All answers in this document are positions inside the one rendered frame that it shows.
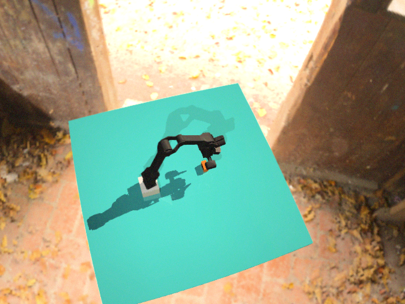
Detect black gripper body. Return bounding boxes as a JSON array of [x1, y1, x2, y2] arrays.
[[201, 150, 216, 170]]

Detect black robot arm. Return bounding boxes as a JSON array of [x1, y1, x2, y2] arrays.
[[141, 132, 226, 190]]

